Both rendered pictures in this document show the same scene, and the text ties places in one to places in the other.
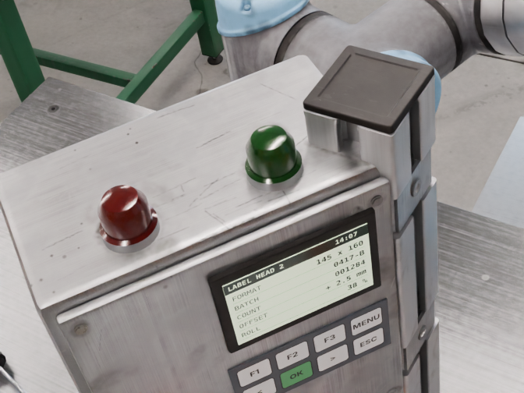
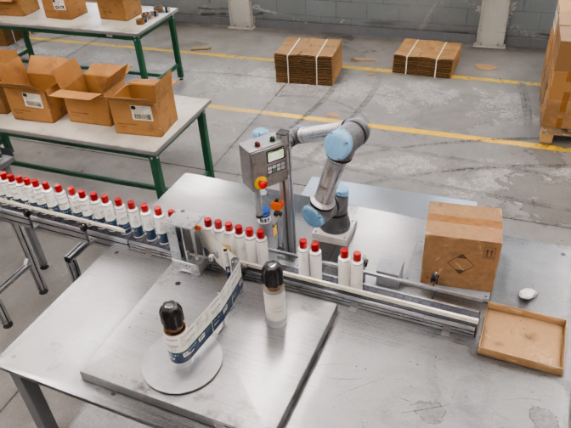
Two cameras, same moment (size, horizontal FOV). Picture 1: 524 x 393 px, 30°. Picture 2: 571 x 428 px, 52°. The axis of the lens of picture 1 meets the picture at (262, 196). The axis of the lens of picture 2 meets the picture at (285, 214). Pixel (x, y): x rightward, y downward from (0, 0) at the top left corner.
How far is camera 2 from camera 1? 1.97 m
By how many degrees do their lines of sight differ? 15
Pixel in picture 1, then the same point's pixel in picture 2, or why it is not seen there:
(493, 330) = not seen: hidden behind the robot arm
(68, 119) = (194, 181)
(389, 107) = (285, 133)
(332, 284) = (279, 155)
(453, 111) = not seen: hidden behind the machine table
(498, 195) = (307, 191)
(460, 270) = (298, 205)
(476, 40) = (296, 140)
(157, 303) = (261, 154)
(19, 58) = (159, 177)
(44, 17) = (144, 177)
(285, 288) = (274, 154)
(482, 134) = not seen: hidden behind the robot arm
